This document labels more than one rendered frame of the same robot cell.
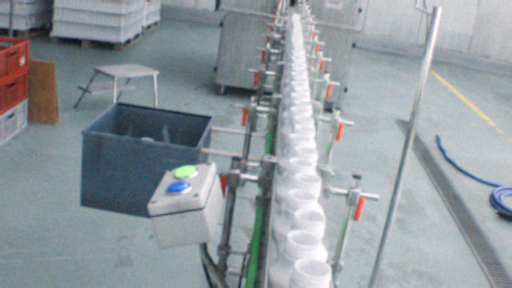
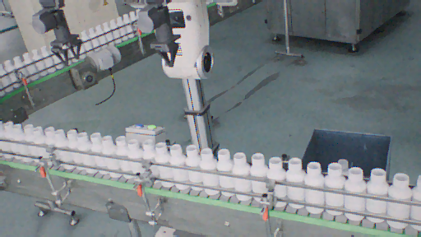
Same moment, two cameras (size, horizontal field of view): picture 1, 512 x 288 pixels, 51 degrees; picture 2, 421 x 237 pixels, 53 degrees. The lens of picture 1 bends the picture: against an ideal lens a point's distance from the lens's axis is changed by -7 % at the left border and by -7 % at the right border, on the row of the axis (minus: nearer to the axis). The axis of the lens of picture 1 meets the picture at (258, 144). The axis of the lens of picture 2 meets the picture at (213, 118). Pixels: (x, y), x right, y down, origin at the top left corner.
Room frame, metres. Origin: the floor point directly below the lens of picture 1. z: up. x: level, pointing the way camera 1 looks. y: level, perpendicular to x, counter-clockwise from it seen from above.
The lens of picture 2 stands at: (1.71, -1.08, 1.94)
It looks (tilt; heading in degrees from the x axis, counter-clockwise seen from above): 29 degrees down; 118
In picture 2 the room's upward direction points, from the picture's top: 10 degrees counter-clockwise
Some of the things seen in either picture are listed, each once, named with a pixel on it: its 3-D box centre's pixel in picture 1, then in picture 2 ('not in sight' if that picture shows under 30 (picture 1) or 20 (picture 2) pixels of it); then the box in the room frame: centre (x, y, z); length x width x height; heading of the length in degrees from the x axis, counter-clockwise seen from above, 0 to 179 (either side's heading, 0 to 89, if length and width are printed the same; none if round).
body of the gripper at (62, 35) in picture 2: not in sight; (62, 34); (0.51, 0.08, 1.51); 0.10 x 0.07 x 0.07; 89
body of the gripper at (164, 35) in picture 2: not in sight; (164, 34); (0.96, 0.07, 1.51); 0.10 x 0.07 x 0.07; 89
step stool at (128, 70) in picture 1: (116, 90); not in sight; (4.48, 1.23, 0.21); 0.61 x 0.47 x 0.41; 53
